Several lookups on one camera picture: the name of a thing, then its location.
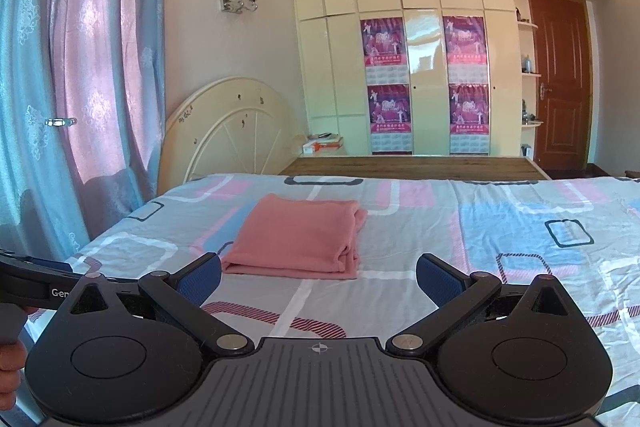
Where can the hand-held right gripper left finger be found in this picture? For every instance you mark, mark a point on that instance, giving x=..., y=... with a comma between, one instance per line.
x=200, y=276

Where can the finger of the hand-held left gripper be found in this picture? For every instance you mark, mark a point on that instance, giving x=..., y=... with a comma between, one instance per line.
x=50, y=265

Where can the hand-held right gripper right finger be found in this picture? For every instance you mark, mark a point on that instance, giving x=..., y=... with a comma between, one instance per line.
x=439, y=279

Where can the pink sweater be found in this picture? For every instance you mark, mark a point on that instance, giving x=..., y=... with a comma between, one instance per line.
x=295, y=237

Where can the person's left hand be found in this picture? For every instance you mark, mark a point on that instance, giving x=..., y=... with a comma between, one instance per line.
x=11, y=372

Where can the patterned bed sheet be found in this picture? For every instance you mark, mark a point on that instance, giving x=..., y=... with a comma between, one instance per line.
x=500, y=227

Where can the wooden bed base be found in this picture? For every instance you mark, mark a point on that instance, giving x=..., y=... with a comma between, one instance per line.
x=415, y=167

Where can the glass curtain holdback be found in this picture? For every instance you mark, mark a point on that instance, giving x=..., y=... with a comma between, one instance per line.
x=60, y=122

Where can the cream round headboard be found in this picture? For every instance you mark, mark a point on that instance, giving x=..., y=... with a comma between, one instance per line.
x=225, y=132

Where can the white orange box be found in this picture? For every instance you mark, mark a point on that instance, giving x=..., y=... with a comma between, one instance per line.
x=322, y=146

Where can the sheer blue pink curtain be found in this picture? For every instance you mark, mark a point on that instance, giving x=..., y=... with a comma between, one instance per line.
x=75, y=57

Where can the brown wooden door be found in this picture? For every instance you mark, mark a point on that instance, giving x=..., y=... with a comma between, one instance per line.
x=560, y=82

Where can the small blue bottle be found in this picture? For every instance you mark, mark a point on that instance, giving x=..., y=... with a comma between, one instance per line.
x=526, y=64

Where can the cream glossy wardrobe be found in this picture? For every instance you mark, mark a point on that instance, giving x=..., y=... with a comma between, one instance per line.
x=330, y=57

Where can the cream corner shelf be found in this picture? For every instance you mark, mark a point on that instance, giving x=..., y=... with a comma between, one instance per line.
x=527, y=42

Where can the purple wall poster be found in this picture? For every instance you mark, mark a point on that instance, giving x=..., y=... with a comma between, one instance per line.
x=382, y=44
x=469, y=112
x=465, y=42
x=390, y=112

